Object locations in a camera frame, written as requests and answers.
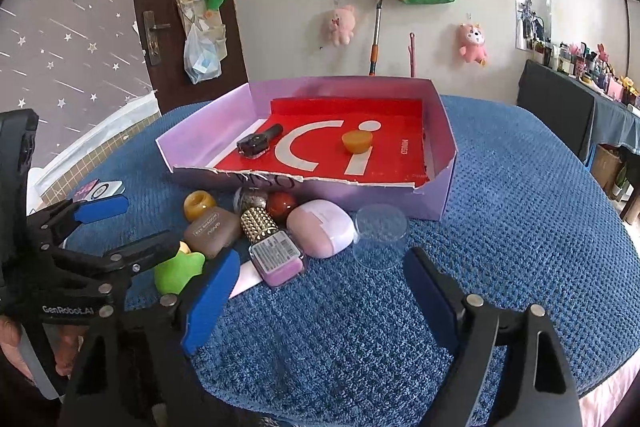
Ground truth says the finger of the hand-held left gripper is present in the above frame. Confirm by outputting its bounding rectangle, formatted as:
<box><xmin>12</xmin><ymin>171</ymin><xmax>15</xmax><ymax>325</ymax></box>
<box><xmin>47</xmin><ymin>229</ymin><xmax>182</xmax><ymax>295</ymax></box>
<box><xmin>27</xmin><ymin>194</ymin><xmax>129</xmax><ymax>248</ymax></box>

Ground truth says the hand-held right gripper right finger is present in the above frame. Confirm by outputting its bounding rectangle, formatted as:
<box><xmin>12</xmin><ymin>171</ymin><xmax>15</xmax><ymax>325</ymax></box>
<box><xmin>400</xmin><ymin>247</ymin><xmax>583</xmax><ymax>427</ymax></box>

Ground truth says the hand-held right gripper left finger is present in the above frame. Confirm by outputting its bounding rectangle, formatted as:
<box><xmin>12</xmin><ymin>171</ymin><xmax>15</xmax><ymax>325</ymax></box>
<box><xmin>59</xmin><ymin>249</ymin><xmax>251</xmax><ymax>427</ymax></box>

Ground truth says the green frog toy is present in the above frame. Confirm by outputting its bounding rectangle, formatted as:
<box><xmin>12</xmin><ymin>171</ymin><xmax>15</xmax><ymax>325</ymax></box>
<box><xmin>152</xmin><ymin>241</ymin><xmax>207</xmax><ymax>295</ymax></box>

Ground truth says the amber round jar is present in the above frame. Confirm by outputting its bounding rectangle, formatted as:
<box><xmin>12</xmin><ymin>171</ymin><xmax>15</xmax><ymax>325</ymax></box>
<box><xmin>183</xmin><ymin>191</ymin><xmax>217</xmax><ymax>223</ymax></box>

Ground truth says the brown eyeshadow case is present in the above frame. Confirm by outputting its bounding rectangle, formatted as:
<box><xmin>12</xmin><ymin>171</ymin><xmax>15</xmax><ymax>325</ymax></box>
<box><xmin>182</xmin><ymin>207</ymin><xmax>244</xmax><ymax>260</ymax></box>

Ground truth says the pink grey handheld device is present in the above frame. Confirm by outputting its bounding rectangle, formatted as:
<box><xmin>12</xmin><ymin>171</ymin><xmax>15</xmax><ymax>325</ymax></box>
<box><xmin>229</xmin><ymin>229</ymin><xmax>307</xmax><ymax>300</ymax></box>

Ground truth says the clear round lid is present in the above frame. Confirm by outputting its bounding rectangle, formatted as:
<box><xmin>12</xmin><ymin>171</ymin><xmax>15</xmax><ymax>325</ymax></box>
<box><xmin>352</xmin><ymin>203</ymin><xmax>409</xmax><ymax>269</ymax></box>

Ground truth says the purple cardboard box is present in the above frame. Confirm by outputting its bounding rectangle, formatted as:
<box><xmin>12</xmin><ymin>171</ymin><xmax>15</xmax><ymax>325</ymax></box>
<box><xmin>156</xmin><ymin>76</ymin><xmax>458</xmax><ymax>222</ymax></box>

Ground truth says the pink oval case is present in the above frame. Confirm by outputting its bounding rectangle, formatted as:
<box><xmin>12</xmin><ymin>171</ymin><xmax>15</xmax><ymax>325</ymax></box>
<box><xmin>286</xmin><ymin>199</ymin><xmax>357</xmax><ymax>259</ymax></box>

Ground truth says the person's left hand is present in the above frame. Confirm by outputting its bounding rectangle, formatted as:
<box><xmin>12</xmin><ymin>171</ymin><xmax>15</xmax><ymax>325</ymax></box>
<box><xmin>0</xmin><ymin>314</ymin><xmax>83</xmax><ymax>388</ymax></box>

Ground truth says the white portable router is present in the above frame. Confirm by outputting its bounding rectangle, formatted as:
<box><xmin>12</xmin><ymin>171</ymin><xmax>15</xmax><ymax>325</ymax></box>
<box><xmin>89</xmin><ymin>180</ymin><xmax>126</xmax><ymax>200</ymax></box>

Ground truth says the gold studded cylinder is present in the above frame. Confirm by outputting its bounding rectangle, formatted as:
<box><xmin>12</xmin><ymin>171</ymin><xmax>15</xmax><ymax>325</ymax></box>
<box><xmin>239</xmin><ymin>207</ymin><xmax>279</xmax><ymax>244</ymax></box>

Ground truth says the dark glitter ball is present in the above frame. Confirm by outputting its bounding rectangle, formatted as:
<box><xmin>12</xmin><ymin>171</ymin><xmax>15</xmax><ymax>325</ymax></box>
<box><xmin>233</xmin><ymin>187</ymin><xmax>269</xmax><ymax>214</ymax></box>

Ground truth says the red-brown ball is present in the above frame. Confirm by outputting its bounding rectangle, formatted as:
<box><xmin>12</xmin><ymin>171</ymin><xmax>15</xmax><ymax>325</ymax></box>
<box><xmin>266</xmin><ymin>192</ymin><xmax>299</xmax><ymax>223</ymax></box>

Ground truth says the black handheld device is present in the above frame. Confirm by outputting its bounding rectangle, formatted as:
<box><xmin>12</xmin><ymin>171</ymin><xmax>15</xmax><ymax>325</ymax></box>
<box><xmin>236</xmin><ymin>123</ymin><xmax>284</xmax><ymax>158</ymax></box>

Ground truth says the clear plastic bag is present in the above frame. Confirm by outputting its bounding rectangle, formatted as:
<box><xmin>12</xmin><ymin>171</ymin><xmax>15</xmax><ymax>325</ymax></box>
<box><xmin>183</xmin><ymin>24</ymin><xmax>222</xmax><ymax>85</ymax></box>

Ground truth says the dark cloth covered desk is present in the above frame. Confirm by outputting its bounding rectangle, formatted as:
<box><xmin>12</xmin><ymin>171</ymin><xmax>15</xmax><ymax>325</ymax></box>
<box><xmin>516</xmin><ymin>59</ymin><xmax>640</xmax><ymax>162</ymax></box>

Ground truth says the pink bear plush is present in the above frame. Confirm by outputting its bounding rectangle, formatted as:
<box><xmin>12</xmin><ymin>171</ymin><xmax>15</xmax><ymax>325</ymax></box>
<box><xmin>456</xmin><ymin>23</ymin><xmax>488</xmax><ymax>66</ymax></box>

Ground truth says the row of cosmetics bottles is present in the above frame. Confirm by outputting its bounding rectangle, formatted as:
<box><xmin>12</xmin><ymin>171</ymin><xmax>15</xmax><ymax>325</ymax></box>
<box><xmin>530</xmin><ymin>38</ymin><xmax>640</xmax><ymax>108</ymax></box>

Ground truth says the pink octopus plush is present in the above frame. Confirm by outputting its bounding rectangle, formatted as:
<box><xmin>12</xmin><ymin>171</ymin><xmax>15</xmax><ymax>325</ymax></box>
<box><xmin>321</xmin><ymin>4</ymin><xmax>357</xmax><ymax>46</ymax></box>

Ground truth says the metal door handle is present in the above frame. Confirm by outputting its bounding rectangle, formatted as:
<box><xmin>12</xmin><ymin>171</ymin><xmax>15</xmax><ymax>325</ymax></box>
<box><xmin>142</xmin><ymin>11</ymin><xmax>172</xmax><ymax>66</ymax></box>

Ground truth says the silver orange mop handle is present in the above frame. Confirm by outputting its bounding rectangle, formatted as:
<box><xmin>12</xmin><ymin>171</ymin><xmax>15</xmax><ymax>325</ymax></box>
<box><xmin>369</xmin><ymin>0</ymin><xmax>385</xmax><ymax>76</ymax></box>

